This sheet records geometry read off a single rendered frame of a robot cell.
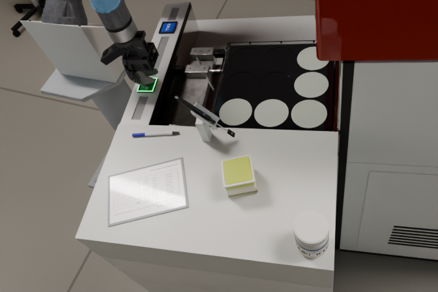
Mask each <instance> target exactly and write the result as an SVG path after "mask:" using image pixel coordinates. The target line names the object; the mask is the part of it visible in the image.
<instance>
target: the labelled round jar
mask: <svg viewBox="0 0 438 292"><path fill-rule="evenodd" d="M293 230H294V235H295V242H296V245H297V248H298V250H299V252H300V253H301V254H302V255H304V256H306V257H309V258H317V257H321V256H322V255H323V254H324V253H325V252H326V251H327V249H328V247H329V223H328V221H327V219H326V218H325V217H324V216H323V215H322V214H321V213H320V212H317V211H304V212H302V213H300V214H299V215H298V216H297V217H296V218H295V220H294V223H293Z"/></svg>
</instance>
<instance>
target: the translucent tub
mask: <svg viewBox="0 0 438 292"><path fill-rule="evenodd" d="M220 164H221V170H222V180H223V185H224V188H225V189H226V190H227V193H228V197H231V198H233V197H239V196H245V195H249V194H255V193H257V192H258V191H257V183H256V176H255V173H254V166H253V164H252V157H251V155H250V154H248V155H244V156H238V157H234V158H228V159H225V160H221V161H220Z"/></svg>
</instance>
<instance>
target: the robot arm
mask: <svg viewBox="0 0 438 292"><path fill-rule="evenodd" d="M90 2H91V5H92V7H93V8H94V9H95V11H96V13H97V14H98V17H99V18H100V20H101V22H102V23H103V25H104V27H105V28H106V31H107V32H108V35H109V36H110V38H111V39H112V41H113V42H114V44H112V45H111V46H110V47H108V48H107V49H106V50H104V52H103V54H102V58H101V60H100V61H101V62H102V63H104V64H105V65H108V64H110V63H111V62H112V61H114V60H115V59H116V58H118V57H120V56H122V57H123V58H122V62H123V66H124V69H125V71H126V73H127V75H128V77H129V78H130V80H132V81H133V82H134V83H137V84H138V85H140V86H143V87H148V86H149V83H154V82H155V79H154V78H152V77H149V76H152V75H155V74H157V73H158V70H157V69H156V68H154V66H155V64H156V60H157V59H158V55H159V54H158V51H157V49H156V47H155V45H154V42H146V41H145V35H146V33H145V31H138V29H137V27H136V24H135V23H134V21H133V19H132V17H131V15H130V12H129V10H128V8H127V6H126V4H125V1H124V0H90ZM41 18H42V23H53V24H62V25H87V16H86V13H85V10H84V7H83V3H82V0H46V3H45V5H44V10H43V13H42V17H41Z"/></svg>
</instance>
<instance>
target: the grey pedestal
mask: <svg viewBox="0 0 438 292"><path fill-rule="evenodd" d="M125 76H126V71H125V69H124V70H123V72H122V73H121V75H120V76H119V78H118V80H117V81H116V83H113V82H108V81H101V80H94V79H89V78H81V77H77V76H69V75H65V74H60V72H59V71H58V70H57V69H56V70H55V71H54V72H53V74H52V75H51V76H50V78H49V79H48V80H47V82H46V83H45V84H44V86H43V87H42V88H41V90H40V91H41V92H42V93H43V94H47V95H52V96H58V97H61V98H67V99H71V100H76V101H80V102H86V101H88V100H90V99H92V100H93V102H94V103H95V104H96V106H97V107H98V109H99V110H100V111H101V112H102V114H103V115H104V117H105V118H106V119H107V121H108V122H109V124H110V125H111V126H112V127H113V129H114V131H116V130H117V127H118V125H119V124H120V122H121V119H122V118H123V114H124V111H125V109H126V106H127V104H128V101H129V99H130V96H131V94H132V90H131V89H130V87H129V86H128V84H127V82H126V80H125V79H124V77H125ZM107 153H108V152H107ZM107 153H106V155H105V157H104V158H103V160H102V161H101V163H100V165H99V167H98V169H97V170H96V172H95V174H94V175H93V177H92V179H91V180H90V182H89V184H88V186H90V187H93V188H94V187H95V184H96V182H97V179H98V176H99V174H100V171H101V169H102V166H103V164H104V161H105V159H106V156H107Z"/></svg>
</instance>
